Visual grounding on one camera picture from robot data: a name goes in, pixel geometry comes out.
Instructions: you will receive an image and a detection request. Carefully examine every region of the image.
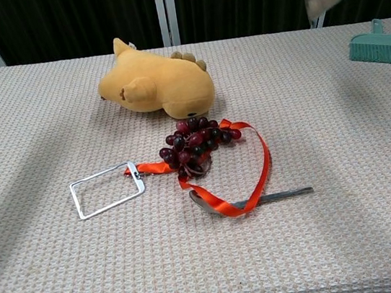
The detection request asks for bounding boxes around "teal hand brush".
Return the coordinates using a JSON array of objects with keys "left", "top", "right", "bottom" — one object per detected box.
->
[{"left": 344, "top": 16, "right": 391, "bottom": 75}]

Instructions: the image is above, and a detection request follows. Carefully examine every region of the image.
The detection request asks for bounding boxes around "yellow plush toy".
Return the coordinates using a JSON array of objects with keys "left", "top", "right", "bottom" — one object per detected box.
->
[{"left": 90, "top": 24, "right": 219, "bottom": 132}]

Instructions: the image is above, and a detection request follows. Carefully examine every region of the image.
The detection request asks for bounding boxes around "metal spoon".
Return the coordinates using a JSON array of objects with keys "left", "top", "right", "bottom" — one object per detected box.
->
[{"left": 188, "top": 172, "right": 317, "bottom": 223}]

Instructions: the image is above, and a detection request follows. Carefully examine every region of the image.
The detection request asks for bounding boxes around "dark red grape bunch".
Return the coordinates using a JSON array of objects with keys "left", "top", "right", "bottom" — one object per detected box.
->
[{"left": 154, "top": 110, "right": 249, "bottom": 184}]

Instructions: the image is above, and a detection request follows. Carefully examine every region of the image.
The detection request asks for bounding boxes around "clear badge holder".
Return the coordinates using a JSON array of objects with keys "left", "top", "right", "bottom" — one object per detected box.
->
[{"left": 66, "top": 159, "right": 150, "bottom": 222}]

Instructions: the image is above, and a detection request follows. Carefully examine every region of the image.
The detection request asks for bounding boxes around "beige waffle tablecloth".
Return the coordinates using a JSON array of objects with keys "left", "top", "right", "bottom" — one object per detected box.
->
[{"left": 0, "top": 10, "right": 391, "bottom": 293}]

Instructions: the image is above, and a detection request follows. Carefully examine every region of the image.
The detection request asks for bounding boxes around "orange ribbon lanyard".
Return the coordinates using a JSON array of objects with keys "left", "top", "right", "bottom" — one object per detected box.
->
[{"left": 118, "top": 113, "right": 280, "bottom": 233}]

